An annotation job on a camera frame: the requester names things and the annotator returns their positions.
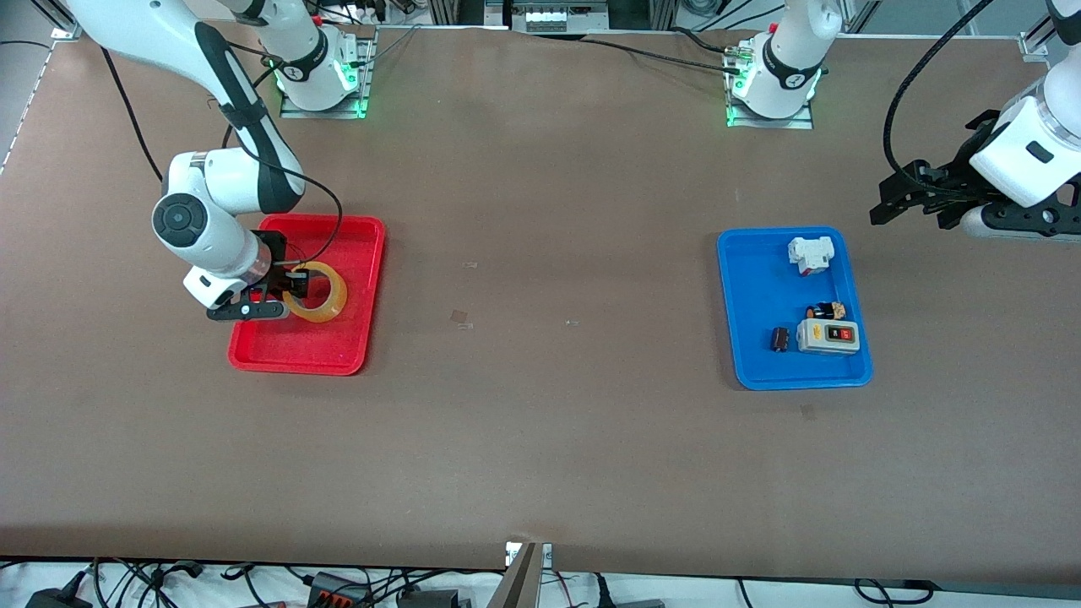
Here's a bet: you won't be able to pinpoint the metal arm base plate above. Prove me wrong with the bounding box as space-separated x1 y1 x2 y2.
280 28 375 120
725 51 815 130

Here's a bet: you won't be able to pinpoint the red plastic tray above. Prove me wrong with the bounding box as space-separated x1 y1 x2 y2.
227 214 387 377

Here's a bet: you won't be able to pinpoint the black power adapter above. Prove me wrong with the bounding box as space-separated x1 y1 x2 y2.
24 583 95 608

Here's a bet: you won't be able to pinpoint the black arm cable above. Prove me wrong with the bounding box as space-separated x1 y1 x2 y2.
100 46 165 183
882 0 998 200

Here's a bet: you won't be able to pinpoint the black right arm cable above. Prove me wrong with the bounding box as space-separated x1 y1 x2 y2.
100 46 165 183

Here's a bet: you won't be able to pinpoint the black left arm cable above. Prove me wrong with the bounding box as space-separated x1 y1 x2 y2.
882 0 998 200

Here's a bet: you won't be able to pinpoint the aluminium profile beam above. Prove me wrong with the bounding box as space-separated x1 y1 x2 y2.
486 542 542 608

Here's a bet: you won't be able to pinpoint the grey on off switch box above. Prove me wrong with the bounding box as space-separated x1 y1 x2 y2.
796 318 861 356

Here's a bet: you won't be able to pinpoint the white power strip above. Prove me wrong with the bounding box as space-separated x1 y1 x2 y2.
523 8 610 27

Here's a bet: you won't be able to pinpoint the black table cable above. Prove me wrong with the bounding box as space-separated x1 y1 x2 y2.
673 25 745 57
581 36 736 71

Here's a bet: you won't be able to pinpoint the black box orange connectors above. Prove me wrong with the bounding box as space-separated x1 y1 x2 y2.
306 572 373 608

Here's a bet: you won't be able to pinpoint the blue plastic tray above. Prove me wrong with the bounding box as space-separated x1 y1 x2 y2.
716 226 873 392

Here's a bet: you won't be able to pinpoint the yellow packing tape roll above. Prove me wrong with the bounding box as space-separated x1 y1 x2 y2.
281 261 349 324

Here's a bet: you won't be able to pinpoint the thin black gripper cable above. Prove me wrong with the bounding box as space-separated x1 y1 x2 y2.
253 159 345 273

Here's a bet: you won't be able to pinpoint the white circuit breaker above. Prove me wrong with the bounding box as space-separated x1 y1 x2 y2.
787 236 835 276

